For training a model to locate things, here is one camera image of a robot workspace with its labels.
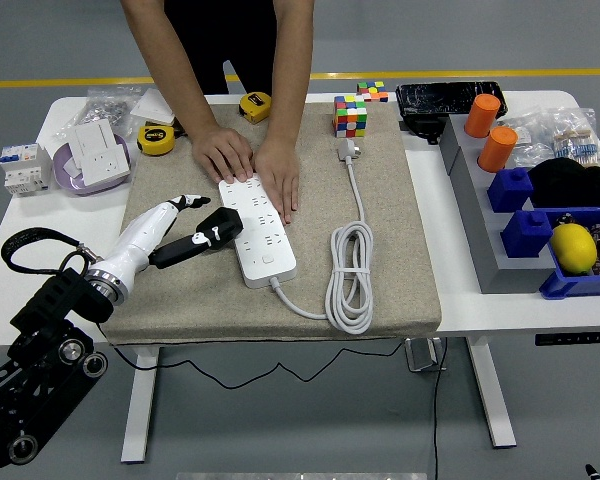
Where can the person's right hand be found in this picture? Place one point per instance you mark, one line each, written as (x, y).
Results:
(222, 150)

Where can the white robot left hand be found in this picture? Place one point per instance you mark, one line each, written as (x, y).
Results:
(140, 235)

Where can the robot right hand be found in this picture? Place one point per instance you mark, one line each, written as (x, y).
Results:
(592, 472)

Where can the person's left hand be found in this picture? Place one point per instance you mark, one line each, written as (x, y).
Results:
(280, 170)

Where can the black power plug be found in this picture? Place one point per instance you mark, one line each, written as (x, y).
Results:
(227, 220)

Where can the white power strip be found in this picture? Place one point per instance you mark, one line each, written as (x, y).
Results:
(267, 250)

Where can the person's right forearm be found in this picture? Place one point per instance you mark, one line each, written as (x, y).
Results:
(170, 65)

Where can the person's left forearm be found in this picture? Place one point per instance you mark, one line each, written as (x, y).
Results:
(290, 75)

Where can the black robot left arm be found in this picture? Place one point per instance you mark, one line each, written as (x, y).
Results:
(60, 300)

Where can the yellow tape measure black label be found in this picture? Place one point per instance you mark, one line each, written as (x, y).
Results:
(155, 140)

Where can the large colourful puzzle cube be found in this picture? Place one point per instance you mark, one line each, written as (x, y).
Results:
(350, 116)

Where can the small white piece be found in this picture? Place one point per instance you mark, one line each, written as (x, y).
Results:
(73, 172)

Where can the grey-brown mat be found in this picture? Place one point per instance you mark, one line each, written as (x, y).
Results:
(205, 300)

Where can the purple bowl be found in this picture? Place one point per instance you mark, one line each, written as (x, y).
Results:
(62, 175)

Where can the person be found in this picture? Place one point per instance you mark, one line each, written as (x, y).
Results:
(225, 40)

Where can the small colourful puzzle cube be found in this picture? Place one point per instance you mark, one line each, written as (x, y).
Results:
(372, 91)

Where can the clear bag of screws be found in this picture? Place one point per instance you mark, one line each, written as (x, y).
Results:
(107, 107)

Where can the white table leg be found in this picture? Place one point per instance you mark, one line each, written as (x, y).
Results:
(492, 400)
(140, 400)

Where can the white circuit breaker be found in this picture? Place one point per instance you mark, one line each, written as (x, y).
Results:
(25, 170)

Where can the black table control panel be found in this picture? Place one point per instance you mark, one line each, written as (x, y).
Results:
(572, 338)

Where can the black plastic tray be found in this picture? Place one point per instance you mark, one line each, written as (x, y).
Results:
(440, 97)

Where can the blue plastic bin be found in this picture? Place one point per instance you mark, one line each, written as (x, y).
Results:
(560, 287)

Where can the grey stepped block holder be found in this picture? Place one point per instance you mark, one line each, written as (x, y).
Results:
(480, 225)

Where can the orange cylinder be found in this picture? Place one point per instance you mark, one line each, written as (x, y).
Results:
(482, 116)
(497, 148)

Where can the yellow lemon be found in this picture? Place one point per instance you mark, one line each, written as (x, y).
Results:
(573, 248)

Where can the blue block with knob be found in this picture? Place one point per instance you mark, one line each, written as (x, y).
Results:
(527, 234)
(510, 190)

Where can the clear bag of small parts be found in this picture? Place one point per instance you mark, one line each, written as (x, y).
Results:
(527, 145)

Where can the black cloth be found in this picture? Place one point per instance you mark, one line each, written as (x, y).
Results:
(575, 182)

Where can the clear bag of resistors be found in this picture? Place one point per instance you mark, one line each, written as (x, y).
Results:
(577, 137)

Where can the white wall socket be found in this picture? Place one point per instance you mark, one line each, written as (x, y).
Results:
(105, 165)

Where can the white square switch plate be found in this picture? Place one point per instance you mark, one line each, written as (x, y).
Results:
(155, 106)

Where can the white switch panel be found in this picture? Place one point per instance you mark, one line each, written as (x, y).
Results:
(95, 137)

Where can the silver metal bracket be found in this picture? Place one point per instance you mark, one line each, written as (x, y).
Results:
(422, 356)

